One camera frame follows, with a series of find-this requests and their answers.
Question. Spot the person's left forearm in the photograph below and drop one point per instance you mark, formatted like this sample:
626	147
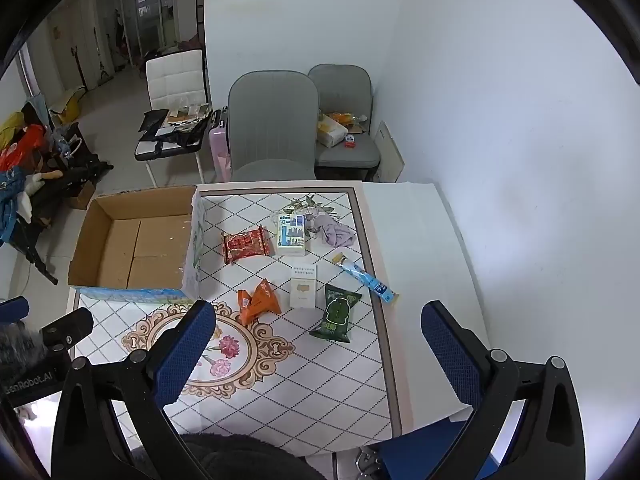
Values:
17	342

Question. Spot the white padded chair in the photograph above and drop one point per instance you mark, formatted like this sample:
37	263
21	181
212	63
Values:
175	77

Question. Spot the blue tube packet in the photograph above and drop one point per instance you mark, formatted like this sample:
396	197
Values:
365	277

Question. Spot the beige board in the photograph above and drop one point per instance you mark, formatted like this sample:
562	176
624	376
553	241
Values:
390	155

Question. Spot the blue white tissue pack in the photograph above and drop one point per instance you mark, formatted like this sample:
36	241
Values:
291	234

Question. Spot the purple cloth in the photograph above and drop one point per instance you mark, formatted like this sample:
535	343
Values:
335	232

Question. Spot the yellow bag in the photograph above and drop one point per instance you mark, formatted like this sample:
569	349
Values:
70	107

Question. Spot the blue garment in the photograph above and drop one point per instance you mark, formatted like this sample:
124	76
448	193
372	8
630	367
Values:
10	195

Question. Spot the yellow garment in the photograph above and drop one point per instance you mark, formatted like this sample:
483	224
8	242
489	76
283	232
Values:
11	125

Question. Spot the dark fuzzy clothing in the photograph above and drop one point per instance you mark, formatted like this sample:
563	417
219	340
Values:
250	460

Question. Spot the red snack packet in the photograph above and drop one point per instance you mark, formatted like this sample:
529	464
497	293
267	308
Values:
247	245

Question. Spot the small cardboard box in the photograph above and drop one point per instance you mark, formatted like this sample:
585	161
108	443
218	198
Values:
81	197

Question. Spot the green snack packet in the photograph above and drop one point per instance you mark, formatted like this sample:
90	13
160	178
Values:
335	312

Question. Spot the small red box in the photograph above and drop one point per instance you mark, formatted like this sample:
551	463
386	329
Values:
350	141

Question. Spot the red plastic bag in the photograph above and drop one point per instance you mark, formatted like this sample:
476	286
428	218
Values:
22	147

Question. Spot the small white box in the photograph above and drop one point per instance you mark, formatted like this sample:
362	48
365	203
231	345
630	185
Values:
302	287

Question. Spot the glass sliding door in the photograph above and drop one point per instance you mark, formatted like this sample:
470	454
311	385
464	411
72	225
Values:
145	10

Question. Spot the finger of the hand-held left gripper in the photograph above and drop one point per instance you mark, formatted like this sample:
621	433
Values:
12	310
67	327

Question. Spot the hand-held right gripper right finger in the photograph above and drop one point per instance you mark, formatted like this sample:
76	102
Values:
450	355

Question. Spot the grey chair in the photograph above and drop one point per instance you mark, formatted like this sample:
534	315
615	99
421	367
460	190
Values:
345	85
272	125

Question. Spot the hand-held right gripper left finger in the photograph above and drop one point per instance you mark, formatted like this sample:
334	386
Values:
185	350

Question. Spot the orange snack packet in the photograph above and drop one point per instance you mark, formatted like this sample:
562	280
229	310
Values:
257	302

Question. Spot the pink suitcase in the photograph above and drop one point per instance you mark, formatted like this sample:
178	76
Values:
219	150

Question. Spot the clothes rack pile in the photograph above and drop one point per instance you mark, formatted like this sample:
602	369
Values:
65	180

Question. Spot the black bag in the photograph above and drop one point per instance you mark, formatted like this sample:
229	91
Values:
155	122

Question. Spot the blue stool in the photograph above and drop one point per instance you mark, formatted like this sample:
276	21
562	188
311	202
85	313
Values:
425	450

